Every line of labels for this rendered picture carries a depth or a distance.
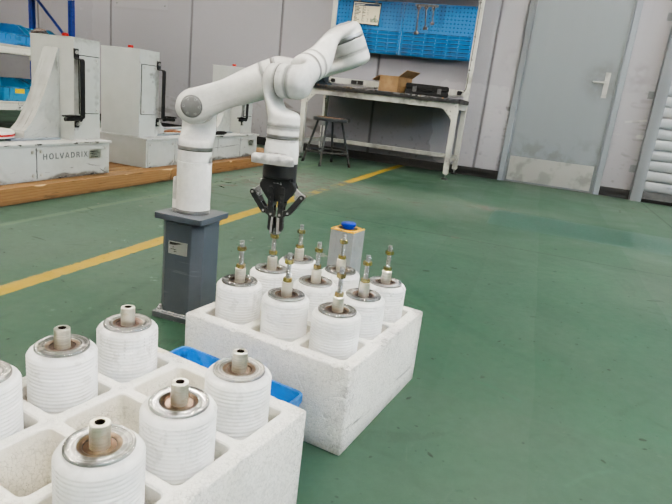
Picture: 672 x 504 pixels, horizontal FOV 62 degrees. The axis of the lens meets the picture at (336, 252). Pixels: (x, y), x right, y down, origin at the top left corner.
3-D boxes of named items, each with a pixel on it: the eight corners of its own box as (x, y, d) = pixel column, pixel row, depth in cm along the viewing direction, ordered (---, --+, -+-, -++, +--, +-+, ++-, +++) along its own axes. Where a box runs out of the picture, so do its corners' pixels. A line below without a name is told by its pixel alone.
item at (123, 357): (84, 421, 95) (83, 323, 91) (129, 399, 104) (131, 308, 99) (122, 443, 91) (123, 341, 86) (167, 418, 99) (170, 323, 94)
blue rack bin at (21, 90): (-33, 95, 563) (-34, 73, 557) (1, 97, 597) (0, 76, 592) (3, 101, 546) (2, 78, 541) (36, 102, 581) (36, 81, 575)
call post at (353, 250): (318, 335, 157) (330, 228, 149) (330, 328, 163) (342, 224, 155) (340, 343, 154) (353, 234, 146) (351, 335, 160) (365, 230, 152)
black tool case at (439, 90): (407, 94, 582) (408, 83, 579) (448, 99, 575) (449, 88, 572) (404, 93, 549) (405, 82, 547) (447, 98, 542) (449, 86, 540)
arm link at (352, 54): (370, 59, 148) (280, 92, 150) (358, 22, 144) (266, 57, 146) (373, 63, 139) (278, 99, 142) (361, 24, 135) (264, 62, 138)
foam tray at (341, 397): (182, 389, 122) (185, 312, 117) (281, 334, 156) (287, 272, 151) (339, 457, 105) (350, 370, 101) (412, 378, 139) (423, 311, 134)
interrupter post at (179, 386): (165, 405, 71) (166, 381, 70) (179, 397, 73) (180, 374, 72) (179, 411, 70) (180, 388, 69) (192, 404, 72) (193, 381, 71)
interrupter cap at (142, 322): (92, 325, 91) (92, 321, 91) (130, 312, 98) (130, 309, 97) (124, 339, 88) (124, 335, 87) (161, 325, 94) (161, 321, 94)
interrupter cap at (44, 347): (22, 348, 81) (21, 344, 81) (69, 333, 88) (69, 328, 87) (54, 365, 78) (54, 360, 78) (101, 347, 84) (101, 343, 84)
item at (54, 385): (15, 455, 85) (10, 346, 81) (72, 427, 94) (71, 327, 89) (55, 481, 81) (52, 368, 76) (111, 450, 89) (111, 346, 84)
